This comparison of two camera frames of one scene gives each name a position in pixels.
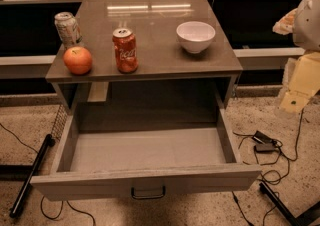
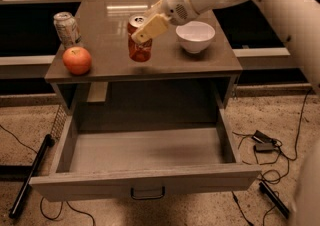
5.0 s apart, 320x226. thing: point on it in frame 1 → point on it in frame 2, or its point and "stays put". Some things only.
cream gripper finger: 304,84 → 177,6
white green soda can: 68,29 stays put
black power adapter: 265,144 stays put
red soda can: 125,47 → 138,51
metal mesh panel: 59,124 stays put
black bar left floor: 49,142 stays put
